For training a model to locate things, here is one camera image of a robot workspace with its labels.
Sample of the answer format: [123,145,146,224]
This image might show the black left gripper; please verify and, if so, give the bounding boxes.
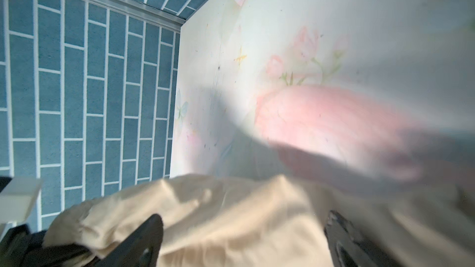
[1,224,100,267]

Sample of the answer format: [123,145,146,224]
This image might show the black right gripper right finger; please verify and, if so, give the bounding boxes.
[324,210,400,267]

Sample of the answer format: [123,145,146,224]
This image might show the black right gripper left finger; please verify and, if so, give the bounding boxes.
[94,214,164,267]

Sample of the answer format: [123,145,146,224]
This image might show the beige drawstring shorts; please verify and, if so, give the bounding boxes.
[43,175,475,267]

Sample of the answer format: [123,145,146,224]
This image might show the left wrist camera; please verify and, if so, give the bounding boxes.
[1,176,42,224]

